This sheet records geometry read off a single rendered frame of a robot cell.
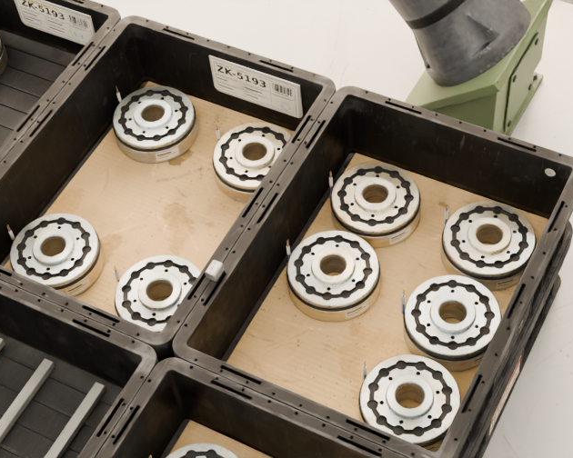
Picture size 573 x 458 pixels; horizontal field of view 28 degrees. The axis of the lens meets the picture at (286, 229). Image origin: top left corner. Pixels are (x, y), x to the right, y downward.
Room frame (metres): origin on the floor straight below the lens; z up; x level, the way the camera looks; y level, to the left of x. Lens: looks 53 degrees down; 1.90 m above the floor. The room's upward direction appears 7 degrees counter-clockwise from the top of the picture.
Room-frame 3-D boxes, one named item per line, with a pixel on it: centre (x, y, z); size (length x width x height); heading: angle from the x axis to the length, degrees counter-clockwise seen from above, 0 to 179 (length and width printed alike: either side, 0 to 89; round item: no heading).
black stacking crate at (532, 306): (0.67, -0.10, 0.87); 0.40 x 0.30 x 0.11; 146
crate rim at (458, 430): (0.67, -0.10, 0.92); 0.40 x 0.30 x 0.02; 146
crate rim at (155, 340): (0.84, 0.15, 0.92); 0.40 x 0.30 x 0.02; 146
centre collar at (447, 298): (0.63, -0.16, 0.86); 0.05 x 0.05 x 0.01
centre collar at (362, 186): (0.80, -0.11, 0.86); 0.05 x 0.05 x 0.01
